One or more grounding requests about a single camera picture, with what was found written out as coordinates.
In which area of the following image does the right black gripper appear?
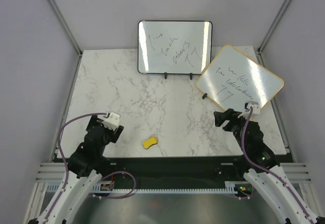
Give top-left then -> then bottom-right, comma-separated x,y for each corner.
213,108 -> 252,152

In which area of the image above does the yellow-framed whiteboard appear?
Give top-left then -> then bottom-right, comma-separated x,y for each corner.
196,45 -> 284,112

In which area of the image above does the yellow foam eraser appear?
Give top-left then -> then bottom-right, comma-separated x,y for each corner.
142,136 -> 158,149

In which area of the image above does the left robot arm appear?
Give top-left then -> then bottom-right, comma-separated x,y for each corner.
29,112 -> 124,223

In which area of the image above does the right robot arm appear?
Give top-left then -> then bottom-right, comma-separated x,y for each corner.
213,108 -> 324,223

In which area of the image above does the black-framed whiteboard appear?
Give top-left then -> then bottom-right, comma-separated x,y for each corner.
138,20 -> 213,75

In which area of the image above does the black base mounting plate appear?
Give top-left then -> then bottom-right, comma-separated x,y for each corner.
95,155 -> 292,189

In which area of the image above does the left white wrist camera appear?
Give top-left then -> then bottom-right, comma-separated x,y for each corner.
102,112 -> 120,130

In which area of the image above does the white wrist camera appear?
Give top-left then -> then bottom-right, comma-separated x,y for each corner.
245,101 -> 261,115
102,112 -> 120,130

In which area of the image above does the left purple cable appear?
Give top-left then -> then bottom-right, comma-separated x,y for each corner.
43,112 -> 137,222

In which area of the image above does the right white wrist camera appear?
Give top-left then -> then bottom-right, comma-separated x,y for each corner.
245,101 -> 261,115

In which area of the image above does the white slotted cable duct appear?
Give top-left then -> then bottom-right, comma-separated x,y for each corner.
46,182 -> 238,193

